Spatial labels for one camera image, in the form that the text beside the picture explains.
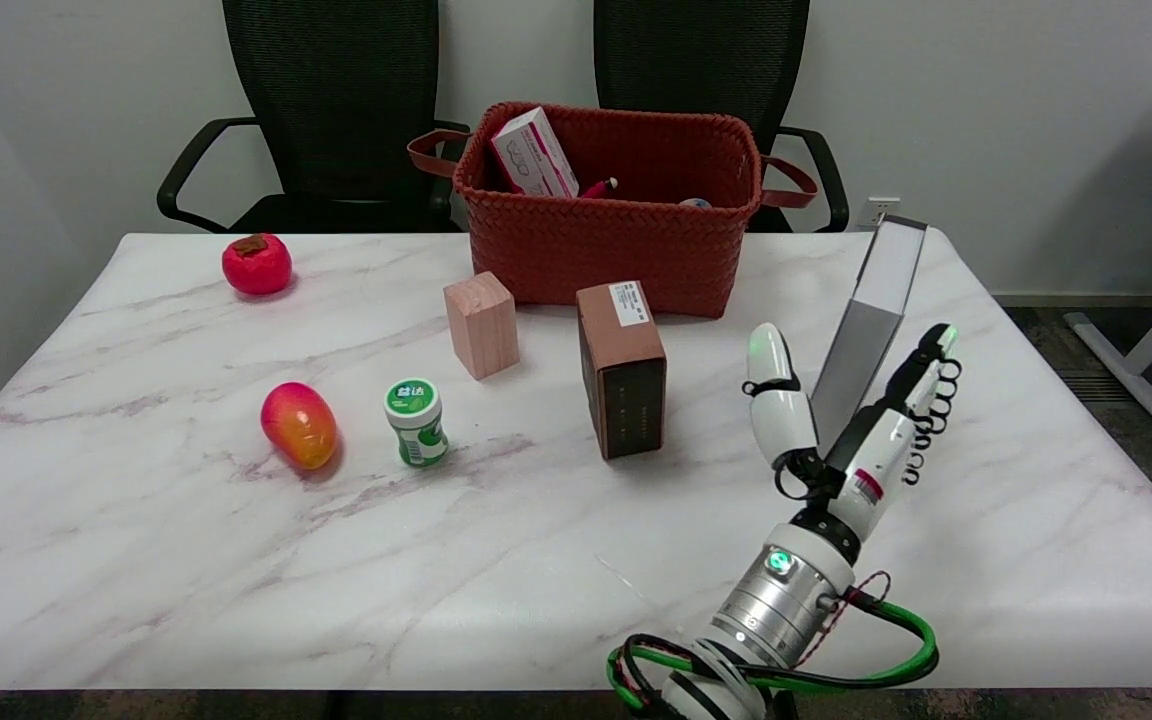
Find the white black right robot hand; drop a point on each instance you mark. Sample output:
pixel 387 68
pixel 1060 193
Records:
pixel 871 470

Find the white book with photo cover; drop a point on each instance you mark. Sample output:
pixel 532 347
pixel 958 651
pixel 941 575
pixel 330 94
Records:
pixel 881 290

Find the brown cardboard box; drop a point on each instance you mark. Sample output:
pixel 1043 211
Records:
pixel 624 370

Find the small blue item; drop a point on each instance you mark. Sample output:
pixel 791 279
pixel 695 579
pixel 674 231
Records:
pixel 695 203

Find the red woven basket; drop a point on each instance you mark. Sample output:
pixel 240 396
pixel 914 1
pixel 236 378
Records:
pixel 606 230

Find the red pen with white tip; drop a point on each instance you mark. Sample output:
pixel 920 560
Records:
pixel 599 187

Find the pink wooden block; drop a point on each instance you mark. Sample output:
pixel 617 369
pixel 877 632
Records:
pixel 482 325

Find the black mesh office chair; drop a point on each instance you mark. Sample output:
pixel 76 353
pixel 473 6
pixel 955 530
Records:
pixel 336 100
pixel 701 60

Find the green white gum bottle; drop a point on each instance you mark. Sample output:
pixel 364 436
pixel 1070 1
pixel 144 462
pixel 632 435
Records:
pixel 417 425

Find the pink white carton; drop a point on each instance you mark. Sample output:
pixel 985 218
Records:
pixel 534 153

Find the red yellow toy mango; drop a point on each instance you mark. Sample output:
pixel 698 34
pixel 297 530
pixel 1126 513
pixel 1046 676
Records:
pixel 299 425

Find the red toy persimmon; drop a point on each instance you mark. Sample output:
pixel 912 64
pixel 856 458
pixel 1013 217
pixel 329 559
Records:
pixel 257 264

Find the white wall outlet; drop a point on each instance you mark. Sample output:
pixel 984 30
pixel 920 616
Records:
pixel 881 210

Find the white desk frame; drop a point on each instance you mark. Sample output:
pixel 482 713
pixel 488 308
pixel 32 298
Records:
pixel 1151 345

